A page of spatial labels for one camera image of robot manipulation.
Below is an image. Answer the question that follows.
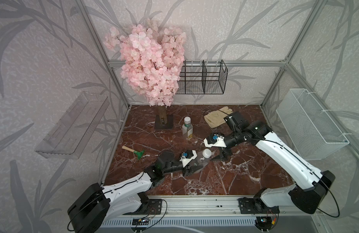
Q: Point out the green toy rake wooden handle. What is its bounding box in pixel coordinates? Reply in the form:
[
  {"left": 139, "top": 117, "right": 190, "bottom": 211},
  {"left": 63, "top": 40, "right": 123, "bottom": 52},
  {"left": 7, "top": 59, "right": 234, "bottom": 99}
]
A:
[{"left": 122, "top": 146, "right": 144, "bottom": 160}]

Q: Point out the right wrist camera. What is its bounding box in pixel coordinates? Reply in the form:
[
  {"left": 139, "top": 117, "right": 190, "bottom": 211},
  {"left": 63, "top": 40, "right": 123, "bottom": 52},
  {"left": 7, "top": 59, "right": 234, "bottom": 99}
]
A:
[{"left": 203, "top": 134, "right": 227, "bottom": 148}]

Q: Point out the aluminium mounting rail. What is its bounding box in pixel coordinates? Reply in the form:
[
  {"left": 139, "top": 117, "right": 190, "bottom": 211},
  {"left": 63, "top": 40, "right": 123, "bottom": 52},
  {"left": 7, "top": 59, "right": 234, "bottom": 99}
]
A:
[{"left": 83, "top": 195, "right": 323, "bottom": 217}]

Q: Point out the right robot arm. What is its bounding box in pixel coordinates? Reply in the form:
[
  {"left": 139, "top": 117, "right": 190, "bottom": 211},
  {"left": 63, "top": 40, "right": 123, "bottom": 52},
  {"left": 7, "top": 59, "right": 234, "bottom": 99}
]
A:
[{"left": 204, "top": 112, "right": 335, "bottom": 214}]

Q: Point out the clear acrylic wall shelf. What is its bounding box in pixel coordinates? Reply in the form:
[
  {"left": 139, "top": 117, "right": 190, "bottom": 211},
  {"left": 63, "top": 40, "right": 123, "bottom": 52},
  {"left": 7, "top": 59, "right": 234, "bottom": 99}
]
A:
[{"left": 35, "top": 91, "right": 110, "bottom": 159}]

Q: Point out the black wire basket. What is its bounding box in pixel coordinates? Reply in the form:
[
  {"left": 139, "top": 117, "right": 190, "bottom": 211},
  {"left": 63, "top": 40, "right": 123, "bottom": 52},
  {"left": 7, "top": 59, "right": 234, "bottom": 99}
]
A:
[{"left": 176, "top": 60, "right": 228, "bottom": 95}]

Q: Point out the white mesh basket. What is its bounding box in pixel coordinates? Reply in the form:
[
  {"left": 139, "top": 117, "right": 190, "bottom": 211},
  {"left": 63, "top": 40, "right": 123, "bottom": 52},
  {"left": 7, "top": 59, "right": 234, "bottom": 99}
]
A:
[{"left": 276, "top": 88, "right": 349, "bottom": 160}]

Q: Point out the white bottle cap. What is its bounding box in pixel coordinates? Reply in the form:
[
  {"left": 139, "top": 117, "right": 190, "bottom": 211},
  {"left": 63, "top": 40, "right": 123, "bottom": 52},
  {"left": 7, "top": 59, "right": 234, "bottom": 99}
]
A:
[
  {"left": 201, "top": 149, "right": 212, "bottom": 159},
  {"left": 184, "top": 116, "right": 191, "bottom": 124}
]

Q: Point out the clear bottle with yellow label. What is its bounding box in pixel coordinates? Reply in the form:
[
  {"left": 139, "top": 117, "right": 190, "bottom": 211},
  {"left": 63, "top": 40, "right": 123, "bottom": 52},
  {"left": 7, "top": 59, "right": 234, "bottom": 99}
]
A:
[{"left": 182, "top": 123, "right": 194, "bottom": 140}]

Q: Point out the pink artificial blossom tree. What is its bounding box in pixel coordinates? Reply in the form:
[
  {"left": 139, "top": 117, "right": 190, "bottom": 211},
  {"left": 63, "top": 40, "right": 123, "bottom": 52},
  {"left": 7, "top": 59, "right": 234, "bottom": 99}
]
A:
[{"left": 104, "top": 19, "right": 187, "bottom": 125}]

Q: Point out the beige work glove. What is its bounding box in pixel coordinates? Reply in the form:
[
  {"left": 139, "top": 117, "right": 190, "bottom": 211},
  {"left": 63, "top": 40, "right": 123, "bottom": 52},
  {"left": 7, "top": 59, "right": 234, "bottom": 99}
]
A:
[{"left": 204, "top": 106, "right": 233, "bottom": 128}]

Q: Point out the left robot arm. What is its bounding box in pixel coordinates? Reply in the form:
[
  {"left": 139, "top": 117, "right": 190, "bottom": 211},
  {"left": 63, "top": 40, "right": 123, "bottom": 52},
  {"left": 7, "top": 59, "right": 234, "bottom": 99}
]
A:
[{"left": 67, "top": 150, "right": 209, "bottom": 233}]

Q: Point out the clear bottle with blue label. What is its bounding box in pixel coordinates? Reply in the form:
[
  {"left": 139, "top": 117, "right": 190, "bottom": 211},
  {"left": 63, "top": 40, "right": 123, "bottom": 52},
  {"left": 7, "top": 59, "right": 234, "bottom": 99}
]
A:
[{"left": 194, "top": 152, "right": 210, "bottom": 170}]

